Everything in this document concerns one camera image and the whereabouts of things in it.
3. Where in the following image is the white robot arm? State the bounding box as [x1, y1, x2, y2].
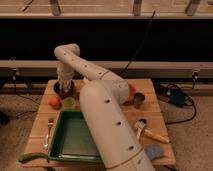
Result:
[54, 44, 155, 171]

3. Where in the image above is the purple bowl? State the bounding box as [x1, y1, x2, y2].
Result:
[53, 81, 75, 99]

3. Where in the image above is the orange bowl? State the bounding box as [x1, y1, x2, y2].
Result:
[128, 83, 136, 101]

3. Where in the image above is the green lime cup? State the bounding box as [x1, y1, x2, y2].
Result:
[62, 97, 75, 108]

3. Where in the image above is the orange fruit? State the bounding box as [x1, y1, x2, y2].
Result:
[48, 96, 61, 110]

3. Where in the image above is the silver fork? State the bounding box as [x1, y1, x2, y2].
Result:
[43, 118, 54, 150]

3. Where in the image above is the green plastic tray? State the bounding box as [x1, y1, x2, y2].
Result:
[48, 110, 102, 164]

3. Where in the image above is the dark metal cup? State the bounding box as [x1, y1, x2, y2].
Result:
[133, 93, 145, 109]

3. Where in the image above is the green chili pepper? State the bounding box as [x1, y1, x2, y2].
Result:
[18, 152, 48, 163]

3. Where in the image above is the blue sponge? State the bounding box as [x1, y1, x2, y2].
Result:
[144, 144, 164, 160]

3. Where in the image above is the black power adapter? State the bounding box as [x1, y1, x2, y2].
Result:
[170, 89, 186, 107]

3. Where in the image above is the black hanging cable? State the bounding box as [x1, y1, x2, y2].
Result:
[118, 9, 156, 76]

